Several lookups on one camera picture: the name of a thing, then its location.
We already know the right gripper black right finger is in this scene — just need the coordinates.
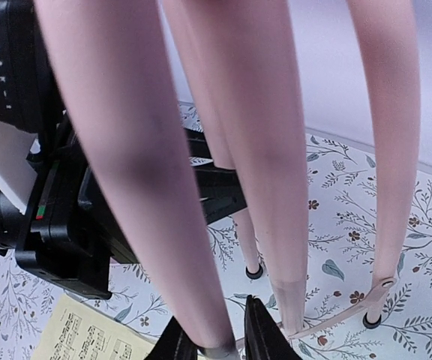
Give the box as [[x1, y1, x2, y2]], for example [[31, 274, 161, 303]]
[[244, 295, 302, 360]]

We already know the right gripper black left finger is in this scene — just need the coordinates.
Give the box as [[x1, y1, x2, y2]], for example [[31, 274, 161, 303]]
[[146, 316, 197, 360]]

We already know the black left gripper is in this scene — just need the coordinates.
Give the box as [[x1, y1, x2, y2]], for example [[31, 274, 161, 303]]
[[13, 108, 249, 301]]

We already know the yellow sheet music page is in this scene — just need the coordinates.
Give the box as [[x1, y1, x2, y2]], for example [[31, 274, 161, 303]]
[[31, 295, 155, 360]]

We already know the pink music stand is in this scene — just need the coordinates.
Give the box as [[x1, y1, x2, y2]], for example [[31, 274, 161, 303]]
[[34, 0, 425, 359]]

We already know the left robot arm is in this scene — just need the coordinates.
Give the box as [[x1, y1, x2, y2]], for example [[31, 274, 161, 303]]
[[0, 115, 138, 300]]

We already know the floral table mat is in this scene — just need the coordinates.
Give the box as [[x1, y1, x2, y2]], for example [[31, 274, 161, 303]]
[[0, 134, 432, 359]]

